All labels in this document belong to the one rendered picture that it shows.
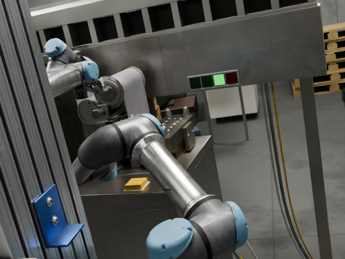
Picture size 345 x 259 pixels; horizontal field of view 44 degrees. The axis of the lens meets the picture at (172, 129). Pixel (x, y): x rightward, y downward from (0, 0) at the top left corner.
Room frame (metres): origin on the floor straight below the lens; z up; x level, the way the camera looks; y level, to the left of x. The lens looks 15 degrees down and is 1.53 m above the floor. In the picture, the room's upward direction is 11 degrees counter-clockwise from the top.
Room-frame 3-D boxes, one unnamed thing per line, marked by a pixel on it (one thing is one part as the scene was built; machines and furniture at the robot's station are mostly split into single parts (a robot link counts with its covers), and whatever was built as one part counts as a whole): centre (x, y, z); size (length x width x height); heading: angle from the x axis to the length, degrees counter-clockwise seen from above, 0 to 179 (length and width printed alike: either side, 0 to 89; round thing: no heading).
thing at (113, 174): (1.61, 0.30, 1.01); 0.11 x 0.08 x 0.11; 119
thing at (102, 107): (1.86, 0.29, 1.05); 0.06 x 0.05 x 0.31; 158
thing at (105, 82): (2.00, 0.20, 1.25); 0.26 x 0.12 x 0.12; 158
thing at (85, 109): (2.04, 0.31, 1.18); 0.26 x 0.12 x 0.12; 158
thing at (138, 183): (1.61, 0.18, 0.91); 0.07 x 0.07 x 0.02; 68
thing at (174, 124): (1.97, 0.02, 1.00); 0.40 x 0.16 x 0.06; 158
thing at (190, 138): (1.95, -0.07, 0.97); 0.10 x 0.03 x 0.11; 158
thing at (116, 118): (1.76, 0.23, 1.12); 0.12 x 0.08 x 0.09; 158
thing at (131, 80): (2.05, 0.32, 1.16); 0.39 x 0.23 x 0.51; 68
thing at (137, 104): (1.98, 0.14, 1.11); 0.23 x 0.01 x 0.18; 158
